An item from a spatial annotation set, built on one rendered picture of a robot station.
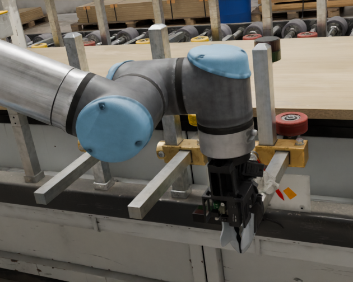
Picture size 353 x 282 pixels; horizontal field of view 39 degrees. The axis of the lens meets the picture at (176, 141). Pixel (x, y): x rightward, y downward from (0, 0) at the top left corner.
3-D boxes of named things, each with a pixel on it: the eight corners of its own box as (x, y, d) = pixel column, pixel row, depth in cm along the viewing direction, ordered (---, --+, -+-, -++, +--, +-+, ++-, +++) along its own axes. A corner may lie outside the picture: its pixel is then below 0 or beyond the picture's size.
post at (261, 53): (278, 231, 128) (266, 45, 109) (265, 230, 129) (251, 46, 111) (282, 224, 131) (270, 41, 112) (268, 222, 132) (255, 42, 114)
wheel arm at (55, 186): (47, 208, 117) (43, 192, 115) (36, 206, 118) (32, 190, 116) (136, 134, 152) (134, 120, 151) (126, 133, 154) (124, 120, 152)
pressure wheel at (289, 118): (305, 165, 123) (303, 122, 118) (273, 163, 126) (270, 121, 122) (311, 151, 129) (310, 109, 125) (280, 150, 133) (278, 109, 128)
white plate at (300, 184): (310, 213, 121) (309, 176, 117) (209, 202, 132) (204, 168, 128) (310, 212, 121) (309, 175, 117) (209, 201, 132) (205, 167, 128)
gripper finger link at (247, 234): (233, 268, 88) (228, 223, 84) (243, 248, 93) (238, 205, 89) (250, 271, 87) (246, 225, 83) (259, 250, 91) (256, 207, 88)
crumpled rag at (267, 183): (275, 196, 99) (274, 186, 98) (241, 193, 102) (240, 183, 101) (285, 175, 106) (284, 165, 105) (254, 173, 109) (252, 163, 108)
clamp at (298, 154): (304, 168, 117) (303, 148, 115) (248, 164, 122) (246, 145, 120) (309, 158, 121) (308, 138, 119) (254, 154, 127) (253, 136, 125)
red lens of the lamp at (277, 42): (277, 52, 112) (276, 42, 112) (251, 52, 115) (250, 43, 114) (283, 45, 117) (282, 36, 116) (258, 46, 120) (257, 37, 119)
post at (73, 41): (108, 197, 147) (73, 34, 128) (98, 196, 149) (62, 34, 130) (114, 191, 150) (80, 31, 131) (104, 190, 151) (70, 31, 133)
